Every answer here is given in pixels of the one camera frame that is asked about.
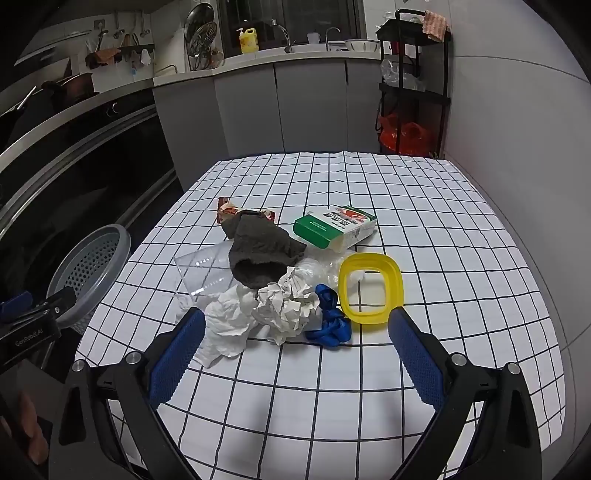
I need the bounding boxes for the white paper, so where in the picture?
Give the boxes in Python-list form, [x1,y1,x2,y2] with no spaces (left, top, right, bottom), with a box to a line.
[252,267,321,346]

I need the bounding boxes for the bundle of clear bags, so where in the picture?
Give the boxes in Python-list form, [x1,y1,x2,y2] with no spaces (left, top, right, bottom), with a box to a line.
[381,58,426,90]

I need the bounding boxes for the person's left hand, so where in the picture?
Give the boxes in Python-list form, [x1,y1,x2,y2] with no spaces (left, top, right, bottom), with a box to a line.
[17,391,51,464]

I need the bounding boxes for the yellow detergent bottle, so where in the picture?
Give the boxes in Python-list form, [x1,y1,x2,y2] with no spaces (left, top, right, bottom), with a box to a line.
[238,27,259,55]

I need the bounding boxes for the pot lid rack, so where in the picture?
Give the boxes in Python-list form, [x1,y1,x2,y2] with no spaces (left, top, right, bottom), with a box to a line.
[184,2,225,71]

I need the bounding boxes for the orange plastic bag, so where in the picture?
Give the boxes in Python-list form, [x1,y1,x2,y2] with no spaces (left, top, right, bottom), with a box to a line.
[379,113,435,157]

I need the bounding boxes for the white tissue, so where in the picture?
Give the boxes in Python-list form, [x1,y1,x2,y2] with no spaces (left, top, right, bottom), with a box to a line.
[191,285,269,369]

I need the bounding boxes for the blue crumpled glove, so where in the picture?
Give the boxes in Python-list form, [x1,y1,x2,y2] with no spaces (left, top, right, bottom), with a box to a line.
[305,284,352,348]

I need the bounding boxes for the brown wok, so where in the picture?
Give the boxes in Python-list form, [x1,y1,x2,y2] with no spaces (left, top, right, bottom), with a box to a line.
[41,71,100,104]

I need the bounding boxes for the white black checked tablecloth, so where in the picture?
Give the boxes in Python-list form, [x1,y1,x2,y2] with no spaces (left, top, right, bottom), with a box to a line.
[74,151,566,480]

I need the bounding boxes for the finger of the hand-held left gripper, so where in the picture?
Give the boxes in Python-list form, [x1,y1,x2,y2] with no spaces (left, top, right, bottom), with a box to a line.
[0,286,77,328]

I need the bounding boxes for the tall metal faucet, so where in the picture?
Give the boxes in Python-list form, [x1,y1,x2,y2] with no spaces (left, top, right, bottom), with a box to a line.
[271,19,296,54]

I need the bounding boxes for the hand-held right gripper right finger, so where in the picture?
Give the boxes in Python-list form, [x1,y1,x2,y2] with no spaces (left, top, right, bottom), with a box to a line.
[388,305,543,480]

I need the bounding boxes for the range hood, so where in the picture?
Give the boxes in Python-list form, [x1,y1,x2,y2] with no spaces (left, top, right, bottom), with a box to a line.
[14,30,93,68]

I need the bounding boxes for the clear plastic bag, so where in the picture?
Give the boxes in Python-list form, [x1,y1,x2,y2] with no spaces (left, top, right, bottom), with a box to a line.
[295,251,352,301]

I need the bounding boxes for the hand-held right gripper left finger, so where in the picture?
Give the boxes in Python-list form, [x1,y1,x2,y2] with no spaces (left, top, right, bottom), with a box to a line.
[48,307,206,480]

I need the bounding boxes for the dark grey cloth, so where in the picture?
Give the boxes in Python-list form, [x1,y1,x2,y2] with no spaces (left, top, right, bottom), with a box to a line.
[221,210,308,289]

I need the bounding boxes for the grey kitchen cabinets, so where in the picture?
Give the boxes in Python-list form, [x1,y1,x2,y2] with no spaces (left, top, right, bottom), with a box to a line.
[152,60,384,190]

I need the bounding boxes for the pink cloth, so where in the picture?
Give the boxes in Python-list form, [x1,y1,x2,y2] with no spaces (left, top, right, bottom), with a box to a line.
[422,11,451,43]

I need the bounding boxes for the red snack wrapper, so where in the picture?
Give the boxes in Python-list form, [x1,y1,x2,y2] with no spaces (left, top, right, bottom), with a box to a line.
[216,197,277,227]

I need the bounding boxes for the dark window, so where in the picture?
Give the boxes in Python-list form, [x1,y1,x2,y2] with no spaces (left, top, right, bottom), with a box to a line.
[217,0,361,49]

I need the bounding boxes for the grey perforated basket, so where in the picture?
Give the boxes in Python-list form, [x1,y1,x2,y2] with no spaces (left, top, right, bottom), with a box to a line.
[46,224,132,335]

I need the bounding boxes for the yellow plastic lid frame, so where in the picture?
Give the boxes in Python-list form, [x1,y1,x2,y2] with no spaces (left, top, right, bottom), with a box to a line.
[338,253,404,326]

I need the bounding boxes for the black kitchen counter unit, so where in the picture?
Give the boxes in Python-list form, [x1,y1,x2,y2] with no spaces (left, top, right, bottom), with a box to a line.
[0,85,178,324]

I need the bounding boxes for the black shelf rack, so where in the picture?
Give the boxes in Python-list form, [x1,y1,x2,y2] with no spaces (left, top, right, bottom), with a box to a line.
[376,8,452,155]

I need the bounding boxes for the clear plastic cup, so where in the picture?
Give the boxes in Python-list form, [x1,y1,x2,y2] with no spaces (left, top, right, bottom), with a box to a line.
[174,244,241,298]

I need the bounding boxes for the hanging utensil rail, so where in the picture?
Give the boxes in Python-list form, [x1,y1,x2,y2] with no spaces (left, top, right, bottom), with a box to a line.
[85,28,155,70]

